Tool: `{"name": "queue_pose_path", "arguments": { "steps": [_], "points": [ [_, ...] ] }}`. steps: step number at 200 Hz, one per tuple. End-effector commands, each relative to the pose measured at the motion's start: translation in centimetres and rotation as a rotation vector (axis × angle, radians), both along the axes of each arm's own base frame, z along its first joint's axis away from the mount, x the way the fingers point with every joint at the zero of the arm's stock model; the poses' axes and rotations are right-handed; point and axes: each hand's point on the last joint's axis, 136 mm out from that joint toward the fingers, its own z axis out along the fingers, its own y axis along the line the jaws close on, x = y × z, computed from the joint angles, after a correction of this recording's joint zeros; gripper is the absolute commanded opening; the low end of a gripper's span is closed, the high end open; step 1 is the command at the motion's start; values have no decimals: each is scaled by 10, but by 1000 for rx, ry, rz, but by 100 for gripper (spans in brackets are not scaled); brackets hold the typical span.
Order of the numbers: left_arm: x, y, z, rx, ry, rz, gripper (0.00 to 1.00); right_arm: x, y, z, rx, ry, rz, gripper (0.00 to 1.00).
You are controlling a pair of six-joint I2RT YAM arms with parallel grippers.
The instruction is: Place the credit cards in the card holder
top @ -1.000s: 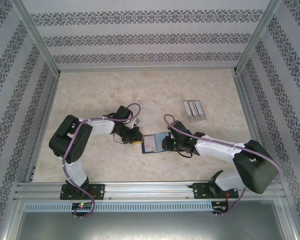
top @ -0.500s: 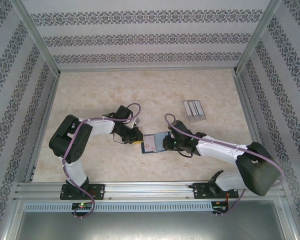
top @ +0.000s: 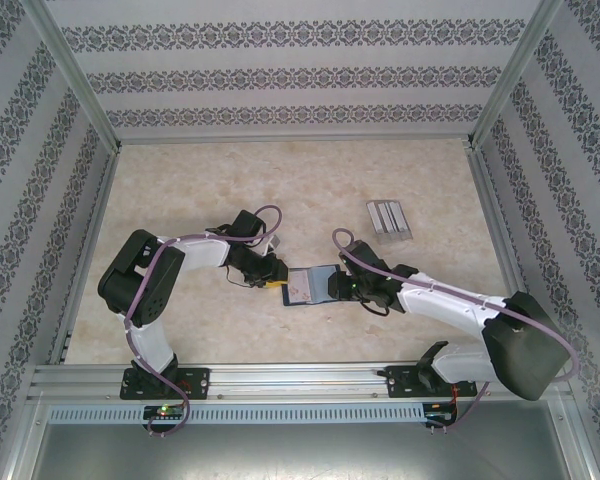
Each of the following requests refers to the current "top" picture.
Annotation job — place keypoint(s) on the clear acrylic tiered card stand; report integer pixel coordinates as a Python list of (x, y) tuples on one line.
[(387, 220)]

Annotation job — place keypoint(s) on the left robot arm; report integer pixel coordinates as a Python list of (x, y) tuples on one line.
[(152, 345)]

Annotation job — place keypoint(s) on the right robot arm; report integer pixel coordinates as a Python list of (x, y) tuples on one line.
[(525, 350)]

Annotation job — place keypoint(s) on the grey metal shelf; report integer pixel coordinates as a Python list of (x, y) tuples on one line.
[(300, 455)]

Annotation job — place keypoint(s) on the aluminium mounting rail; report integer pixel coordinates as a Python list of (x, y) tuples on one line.
[(290, 382)]

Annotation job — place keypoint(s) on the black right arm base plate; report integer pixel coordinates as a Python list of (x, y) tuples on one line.
[(405, 385)]

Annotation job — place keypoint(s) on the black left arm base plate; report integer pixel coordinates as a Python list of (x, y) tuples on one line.
[(195, 382)]

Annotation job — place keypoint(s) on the aluminium table side rail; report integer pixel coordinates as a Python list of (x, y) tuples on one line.
[(88, 250), (490, 200)]

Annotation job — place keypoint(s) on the aluminium frame post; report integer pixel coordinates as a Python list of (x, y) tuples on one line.
[(515, 75), (75, 75), (577, 435), (25, 435)]

